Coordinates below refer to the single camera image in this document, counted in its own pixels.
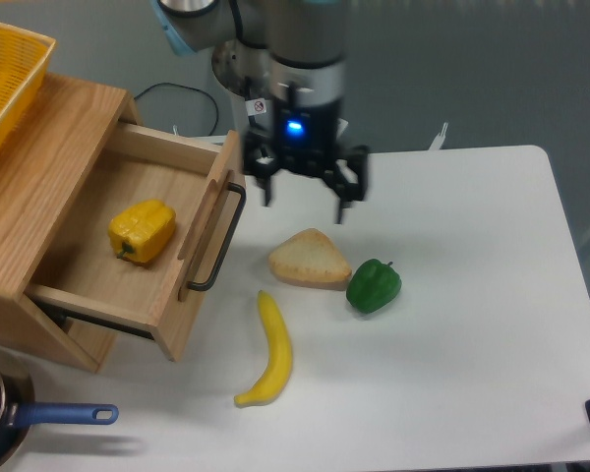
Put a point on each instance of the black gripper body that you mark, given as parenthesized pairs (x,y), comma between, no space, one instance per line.
(303,140)

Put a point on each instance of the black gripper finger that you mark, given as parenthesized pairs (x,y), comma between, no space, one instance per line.
(349,180)
(259,164)

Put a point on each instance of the yellow bell pepper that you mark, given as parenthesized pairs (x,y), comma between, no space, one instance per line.
(140,232)

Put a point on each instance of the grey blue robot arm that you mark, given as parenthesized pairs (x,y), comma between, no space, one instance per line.
(293,54)

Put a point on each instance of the green bell pepper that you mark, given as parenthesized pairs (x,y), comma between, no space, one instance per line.
(374,285)

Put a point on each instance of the open wooden top drawer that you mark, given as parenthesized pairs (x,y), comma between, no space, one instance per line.
(80,273)

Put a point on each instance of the wooden drawer cabinet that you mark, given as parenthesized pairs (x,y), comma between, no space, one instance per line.
(43,167)

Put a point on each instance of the toast bread slice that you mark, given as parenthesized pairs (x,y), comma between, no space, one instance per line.
(310,259)

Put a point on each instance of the yellow banana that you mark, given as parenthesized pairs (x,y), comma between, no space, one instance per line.
(279,364)

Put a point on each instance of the yellow plastic basket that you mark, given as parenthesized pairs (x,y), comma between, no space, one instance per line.
(24,59)

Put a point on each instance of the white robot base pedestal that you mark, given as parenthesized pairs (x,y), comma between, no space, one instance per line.
(243,72)

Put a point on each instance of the blue handled frying pan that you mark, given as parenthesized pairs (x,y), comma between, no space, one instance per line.
(18,413)

